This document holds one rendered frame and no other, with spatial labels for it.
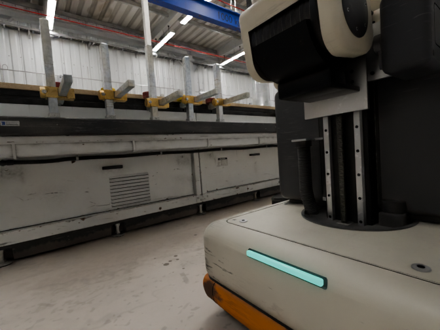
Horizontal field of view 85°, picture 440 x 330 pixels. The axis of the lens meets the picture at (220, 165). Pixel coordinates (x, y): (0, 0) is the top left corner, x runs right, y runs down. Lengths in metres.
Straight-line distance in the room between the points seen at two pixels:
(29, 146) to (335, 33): 1.27
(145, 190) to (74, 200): 0.42
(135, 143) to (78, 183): 0.41
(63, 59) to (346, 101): 8.83
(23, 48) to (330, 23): 8.87
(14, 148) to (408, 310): 1.39
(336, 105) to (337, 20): 0.23
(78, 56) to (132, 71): 1.65
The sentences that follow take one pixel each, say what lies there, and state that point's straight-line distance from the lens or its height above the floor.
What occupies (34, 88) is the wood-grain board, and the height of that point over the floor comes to 0.89.
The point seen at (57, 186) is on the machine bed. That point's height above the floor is 0.36.
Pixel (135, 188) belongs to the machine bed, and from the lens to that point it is 1.70.
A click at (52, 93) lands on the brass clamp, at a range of 1.40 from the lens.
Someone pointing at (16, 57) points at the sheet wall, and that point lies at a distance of 9.03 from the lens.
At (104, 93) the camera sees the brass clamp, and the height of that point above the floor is 0.83.
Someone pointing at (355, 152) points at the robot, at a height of 0.46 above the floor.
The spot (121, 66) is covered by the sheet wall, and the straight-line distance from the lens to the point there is 9.47.
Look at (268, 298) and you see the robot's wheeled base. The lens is 0.59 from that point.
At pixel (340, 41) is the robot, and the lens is 0.51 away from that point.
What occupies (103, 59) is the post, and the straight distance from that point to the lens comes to 1.50.
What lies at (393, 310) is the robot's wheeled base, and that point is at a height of 0.25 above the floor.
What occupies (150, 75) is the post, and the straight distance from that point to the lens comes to 1.56.
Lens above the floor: 0.48
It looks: 3 degrees down
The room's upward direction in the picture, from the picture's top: 4 degrees counter-clockwise
